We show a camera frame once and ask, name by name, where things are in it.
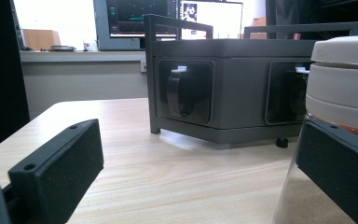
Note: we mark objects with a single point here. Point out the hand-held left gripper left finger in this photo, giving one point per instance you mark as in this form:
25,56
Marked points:
59,168

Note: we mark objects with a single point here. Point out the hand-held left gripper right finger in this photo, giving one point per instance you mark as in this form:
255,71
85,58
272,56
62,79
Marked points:
341,168

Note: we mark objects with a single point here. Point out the spice jar with brown filling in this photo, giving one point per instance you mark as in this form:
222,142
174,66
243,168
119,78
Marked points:
338,87

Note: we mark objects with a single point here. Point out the black knob with white tab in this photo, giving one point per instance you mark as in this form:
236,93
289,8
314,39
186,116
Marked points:
296,93
178,93

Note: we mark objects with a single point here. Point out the grey ledge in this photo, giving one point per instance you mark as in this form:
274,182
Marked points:
80,56

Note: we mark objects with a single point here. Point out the flat black item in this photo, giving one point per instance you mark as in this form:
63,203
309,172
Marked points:
62,48

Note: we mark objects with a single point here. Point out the small white cup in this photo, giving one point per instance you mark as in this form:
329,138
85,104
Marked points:
90,46

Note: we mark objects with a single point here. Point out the cardboard box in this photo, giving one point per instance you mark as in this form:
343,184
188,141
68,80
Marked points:
40,39

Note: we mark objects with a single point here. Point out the grey-framed monitor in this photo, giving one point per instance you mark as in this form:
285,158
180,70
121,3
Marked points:
102,25

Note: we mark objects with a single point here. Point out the small brown box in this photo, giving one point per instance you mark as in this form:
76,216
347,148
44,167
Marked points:
260,23

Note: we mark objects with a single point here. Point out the monitor with white screen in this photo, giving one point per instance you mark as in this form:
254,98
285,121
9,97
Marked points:
217,18

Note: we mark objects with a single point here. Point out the white wall outlet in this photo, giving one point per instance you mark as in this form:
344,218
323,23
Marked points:
143,66

